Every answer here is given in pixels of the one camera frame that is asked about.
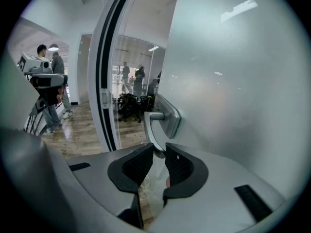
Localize metal door strike plate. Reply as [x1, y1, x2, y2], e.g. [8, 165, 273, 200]
[100, 88, 112, 110]

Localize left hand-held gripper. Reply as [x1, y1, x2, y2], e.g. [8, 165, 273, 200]
[17, 52, 69, 112]

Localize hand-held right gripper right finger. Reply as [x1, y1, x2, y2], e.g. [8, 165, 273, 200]
[150, 142, 286, 232]

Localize person's left hand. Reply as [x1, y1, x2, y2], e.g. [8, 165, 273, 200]
[56, 87, 65, 104]

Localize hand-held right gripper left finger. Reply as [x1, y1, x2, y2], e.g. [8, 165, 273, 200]
[69, 142, 155, 230]

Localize frosted glass door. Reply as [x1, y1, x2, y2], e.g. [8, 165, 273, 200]
[155, 0, 303, 186]

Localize metal door handle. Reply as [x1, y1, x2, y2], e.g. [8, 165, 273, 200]
[143, 93, 183, 159]

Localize grey office chair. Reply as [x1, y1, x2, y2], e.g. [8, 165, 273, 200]
[117, 93, 142, 123]

